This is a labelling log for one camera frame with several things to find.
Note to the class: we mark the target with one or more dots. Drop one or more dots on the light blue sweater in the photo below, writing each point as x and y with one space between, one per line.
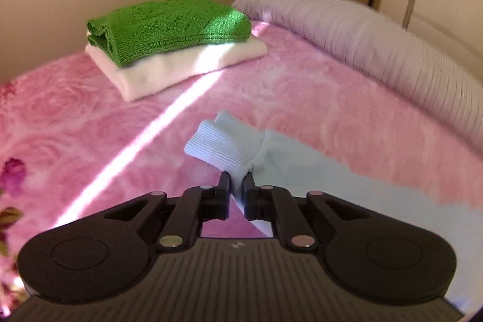
302 163

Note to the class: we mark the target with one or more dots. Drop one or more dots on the white folded garment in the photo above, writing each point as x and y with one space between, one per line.
158 73

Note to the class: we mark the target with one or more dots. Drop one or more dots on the green knit sweater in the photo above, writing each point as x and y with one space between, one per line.
169 27

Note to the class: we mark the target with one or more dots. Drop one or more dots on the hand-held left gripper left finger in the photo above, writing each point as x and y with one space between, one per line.
222 193

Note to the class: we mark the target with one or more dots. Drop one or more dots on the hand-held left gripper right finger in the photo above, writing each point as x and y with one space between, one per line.
251 195

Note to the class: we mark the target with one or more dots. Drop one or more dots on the pink floral blanket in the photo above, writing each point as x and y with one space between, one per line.
113 126

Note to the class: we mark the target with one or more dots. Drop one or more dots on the lilac striped duvet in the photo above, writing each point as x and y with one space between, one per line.
377 43

